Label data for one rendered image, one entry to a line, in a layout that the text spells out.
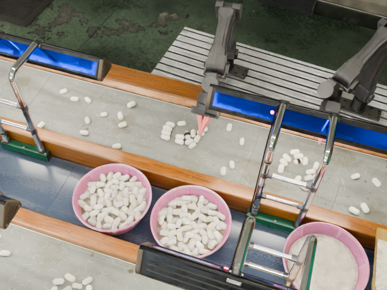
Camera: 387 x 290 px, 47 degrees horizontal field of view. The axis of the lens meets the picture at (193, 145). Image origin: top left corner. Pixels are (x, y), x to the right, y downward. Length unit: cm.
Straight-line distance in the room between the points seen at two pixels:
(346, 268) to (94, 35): 247
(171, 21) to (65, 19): 79
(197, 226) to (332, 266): 44
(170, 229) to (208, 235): 13
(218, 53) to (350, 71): 46
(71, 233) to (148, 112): 59
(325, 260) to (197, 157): 56
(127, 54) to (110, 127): 148
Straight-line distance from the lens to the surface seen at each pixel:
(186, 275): 106
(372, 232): 158
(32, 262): 151
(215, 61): 160
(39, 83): 198
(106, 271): 145
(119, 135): 172
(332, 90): 158
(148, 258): 106
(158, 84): 186
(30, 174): 177
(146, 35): 333
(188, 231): 150
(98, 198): 159
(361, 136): 137
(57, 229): 152
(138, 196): 156
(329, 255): 154
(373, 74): 187
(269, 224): 158
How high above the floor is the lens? 207
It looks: 52 degrees down
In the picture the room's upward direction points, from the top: 2 degrees clockwise
